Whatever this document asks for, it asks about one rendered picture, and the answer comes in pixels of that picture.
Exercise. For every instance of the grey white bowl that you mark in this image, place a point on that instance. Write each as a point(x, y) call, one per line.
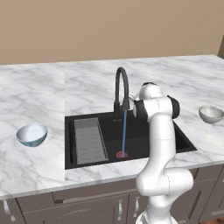
point(210, 113)

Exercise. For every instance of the white bowl with blue pattern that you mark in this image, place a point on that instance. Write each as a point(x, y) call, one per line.
point(32, 134)

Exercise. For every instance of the brown drawer front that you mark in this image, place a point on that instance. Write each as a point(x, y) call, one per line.
point(93, 189)

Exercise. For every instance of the narrow brown cupboard door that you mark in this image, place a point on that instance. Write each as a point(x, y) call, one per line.
point(143, 208)

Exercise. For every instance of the grey sink drain rack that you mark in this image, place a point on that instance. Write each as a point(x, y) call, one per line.
point(89, 140)

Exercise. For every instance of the black curved tap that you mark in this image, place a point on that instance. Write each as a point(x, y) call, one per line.
point(126, 84)

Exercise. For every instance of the wide brown cupboard door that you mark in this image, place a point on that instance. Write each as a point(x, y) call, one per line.
point(73, 213)

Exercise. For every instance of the red sink drain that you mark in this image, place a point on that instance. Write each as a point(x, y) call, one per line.
point(119, 154)

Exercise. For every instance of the dark cabinet edge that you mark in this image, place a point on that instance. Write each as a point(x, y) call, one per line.
point(221, 48)

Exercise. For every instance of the black sink basin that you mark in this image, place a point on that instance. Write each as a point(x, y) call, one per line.
point(140, 137)

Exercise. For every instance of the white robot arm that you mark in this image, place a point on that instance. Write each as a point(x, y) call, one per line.
point(162, 137)

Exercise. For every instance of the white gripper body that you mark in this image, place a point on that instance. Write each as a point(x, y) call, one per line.
point(133, 97)

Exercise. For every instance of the blue water stream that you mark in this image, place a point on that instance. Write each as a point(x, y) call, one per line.
point(124, 131)

